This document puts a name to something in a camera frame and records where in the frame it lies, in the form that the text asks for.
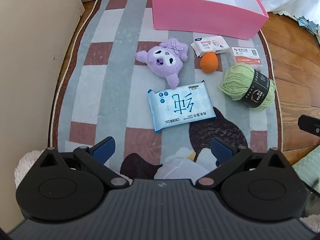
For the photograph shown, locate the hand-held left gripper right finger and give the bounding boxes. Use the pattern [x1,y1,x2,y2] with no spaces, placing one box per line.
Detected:
[195,137,288,188]

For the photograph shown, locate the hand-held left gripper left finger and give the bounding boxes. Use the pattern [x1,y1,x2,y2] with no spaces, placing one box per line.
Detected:
[37,136,130,188]

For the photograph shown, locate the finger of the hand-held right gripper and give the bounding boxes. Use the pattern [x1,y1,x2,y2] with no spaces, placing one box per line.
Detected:
[297,114,320,137]

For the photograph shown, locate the blue wet wipes pack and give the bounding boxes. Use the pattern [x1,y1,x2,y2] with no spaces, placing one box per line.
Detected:
[147,80,217,133]

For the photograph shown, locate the green yarn ball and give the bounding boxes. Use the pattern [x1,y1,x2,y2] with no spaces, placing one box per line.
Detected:
[218,64,275,112]

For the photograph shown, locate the orange makeup sponge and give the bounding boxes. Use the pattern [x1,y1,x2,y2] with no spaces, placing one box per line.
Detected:
[200,52,218,74]

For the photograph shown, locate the clear packet with orange label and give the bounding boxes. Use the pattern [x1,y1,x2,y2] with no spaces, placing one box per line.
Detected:
[230,46,264,68]

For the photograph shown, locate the white tissue pack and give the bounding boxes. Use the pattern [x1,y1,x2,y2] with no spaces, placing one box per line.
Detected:
[190,35,230,57]

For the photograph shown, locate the purple plush toy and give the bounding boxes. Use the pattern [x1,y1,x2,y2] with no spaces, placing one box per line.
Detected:
[135,37,189,90]

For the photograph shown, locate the pink cardboard box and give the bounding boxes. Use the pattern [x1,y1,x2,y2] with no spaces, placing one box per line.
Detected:
[151,0,269,40]

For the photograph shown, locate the pale green cloth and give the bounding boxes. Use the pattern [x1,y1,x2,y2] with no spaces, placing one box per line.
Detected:
[292,145,320,188]

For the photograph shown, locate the checkered rug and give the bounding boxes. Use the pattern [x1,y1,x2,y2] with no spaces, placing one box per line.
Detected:
[47,0,284,180]

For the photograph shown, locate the white fluffy cloth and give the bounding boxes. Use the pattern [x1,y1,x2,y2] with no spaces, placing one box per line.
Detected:
[14,149,48,188]

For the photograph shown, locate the pale blue cloth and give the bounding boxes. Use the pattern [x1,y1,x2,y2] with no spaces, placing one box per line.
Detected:
[297,15,320,33]

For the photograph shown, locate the black cable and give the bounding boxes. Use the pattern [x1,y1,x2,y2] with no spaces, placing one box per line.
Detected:
[303,179,320,195]

